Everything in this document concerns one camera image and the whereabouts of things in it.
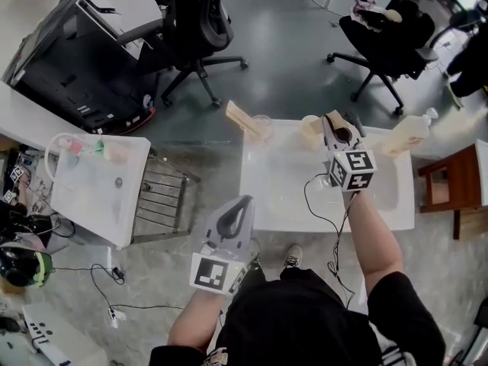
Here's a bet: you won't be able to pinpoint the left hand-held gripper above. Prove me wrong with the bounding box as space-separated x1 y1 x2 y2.
189 195 256 299

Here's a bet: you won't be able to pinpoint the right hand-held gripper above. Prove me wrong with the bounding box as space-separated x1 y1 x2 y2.
322 114 378 194

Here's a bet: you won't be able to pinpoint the clear glass cup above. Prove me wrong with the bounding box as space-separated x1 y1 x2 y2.
243 114 275 146

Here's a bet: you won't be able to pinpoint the person's left forearm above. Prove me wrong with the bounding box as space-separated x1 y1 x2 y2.
166 288 230 355

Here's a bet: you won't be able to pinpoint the person's right forearm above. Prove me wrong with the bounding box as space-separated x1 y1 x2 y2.
342 189 405 294

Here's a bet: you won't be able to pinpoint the beige plastic cup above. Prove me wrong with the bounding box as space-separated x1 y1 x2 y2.
299 114 326 152

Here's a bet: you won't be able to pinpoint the cream plastic cup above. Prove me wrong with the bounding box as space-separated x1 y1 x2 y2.
103 141 129 163

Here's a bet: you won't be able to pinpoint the black basin faucet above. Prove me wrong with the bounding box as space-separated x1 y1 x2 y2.
345 108 369 137

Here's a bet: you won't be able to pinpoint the pale translucent liquid bottle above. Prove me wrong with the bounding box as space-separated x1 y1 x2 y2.
380 108 439 158

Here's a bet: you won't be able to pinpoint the white ceramic wash basin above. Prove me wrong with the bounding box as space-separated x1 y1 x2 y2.
239 118 416 233

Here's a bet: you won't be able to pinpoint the person's right shoe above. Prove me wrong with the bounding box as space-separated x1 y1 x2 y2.
281 244 304 270

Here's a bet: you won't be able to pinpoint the black office chair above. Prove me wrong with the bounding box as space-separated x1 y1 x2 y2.
117 0 249 109
326 0 440 117

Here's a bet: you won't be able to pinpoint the brown wooden cabinet white top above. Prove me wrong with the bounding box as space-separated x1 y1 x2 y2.
417 139 488 240

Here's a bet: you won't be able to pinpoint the person's black t-shirt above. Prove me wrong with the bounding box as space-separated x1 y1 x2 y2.
149 268 447 366

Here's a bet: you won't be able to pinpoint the pink and white cloth bundle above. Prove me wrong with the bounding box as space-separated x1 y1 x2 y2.
349 0 404 33

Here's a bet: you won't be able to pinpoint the white side table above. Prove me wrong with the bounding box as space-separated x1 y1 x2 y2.
49 133 152 249

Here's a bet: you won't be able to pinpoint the white power strip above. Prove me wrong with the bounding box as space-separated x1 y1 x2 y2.
108 306 129 329

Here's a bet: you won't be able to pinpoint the marble pattern slab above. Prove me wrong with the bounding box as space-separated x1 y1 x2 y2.
21 162 58 220

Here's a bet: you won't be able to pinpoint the white curved faucet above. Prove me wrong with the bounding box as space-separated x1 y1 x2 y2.
44 133 73 175

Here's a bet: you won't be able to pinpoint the white box black slots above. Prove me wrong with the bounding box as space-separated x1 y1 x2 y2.
21 301 110 366

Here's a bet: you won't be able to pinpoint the black helmet green trim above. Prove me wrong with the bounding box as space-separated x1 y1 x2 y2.
0 240 53 289

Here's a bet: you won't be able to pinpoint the black wheeled equipment cabinet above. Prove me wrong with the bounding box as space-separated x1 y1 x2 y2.
2 0 160 136

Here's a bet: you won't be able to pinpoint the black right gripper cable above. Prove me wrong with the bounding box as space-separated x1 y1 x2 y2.
303 172 358 310

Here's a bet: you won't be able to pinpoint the metal frame rack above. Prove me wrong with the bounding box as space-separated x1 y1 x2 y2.
131 146 202 245

